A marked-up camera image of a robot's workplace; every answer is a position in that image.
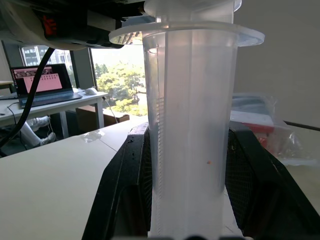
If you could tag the open dark laptop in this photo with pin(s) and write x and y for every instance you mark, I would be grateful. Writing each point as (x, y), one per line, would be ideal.
(47, 85)

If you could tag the brown cardboard box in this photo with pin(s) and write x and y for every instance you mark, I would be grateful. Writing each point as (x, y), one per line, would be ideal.
(95, 117)

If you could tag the thin black bar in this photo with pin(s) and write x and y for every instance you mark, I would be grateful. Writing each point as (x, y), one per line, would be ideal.
(303, 125)

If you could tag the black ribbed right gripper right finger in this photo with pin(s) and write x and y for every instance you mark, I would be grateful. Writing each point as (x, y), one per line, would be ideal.
(260, 190)

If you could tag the white office desk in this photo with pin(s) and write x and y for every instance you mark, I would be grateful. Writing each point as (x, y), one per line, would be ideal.
(62, 103)

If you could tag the white robot leg parts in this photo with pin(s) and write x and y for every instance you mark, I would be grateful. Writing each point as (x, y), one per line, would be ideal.
(37, 132)

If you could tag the large translucent plastic syringe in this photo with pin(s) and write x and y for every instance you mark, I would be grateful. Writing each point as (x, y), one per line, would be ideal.
(190, 112)

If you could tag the clear plastic bag with boxes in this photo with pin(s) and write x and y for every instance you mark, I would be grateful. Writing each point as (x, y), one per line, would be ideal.
(262, 120)

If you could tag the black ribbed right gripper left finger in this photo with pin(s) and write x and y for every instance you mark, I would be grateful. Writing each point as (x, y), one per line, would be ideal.
(117, 180)

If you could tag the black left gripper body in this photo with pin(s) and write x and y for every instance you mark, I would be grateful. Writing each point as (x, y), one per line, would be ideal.
(100, 22)

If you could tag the white computer mouse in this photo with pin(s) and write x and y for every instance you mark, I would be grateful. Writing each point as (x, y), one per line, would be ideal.
(90, 91)

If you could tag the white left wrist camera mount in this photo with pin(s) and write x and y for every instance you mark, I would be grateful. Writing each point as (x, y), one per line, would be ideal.
(22, 22)

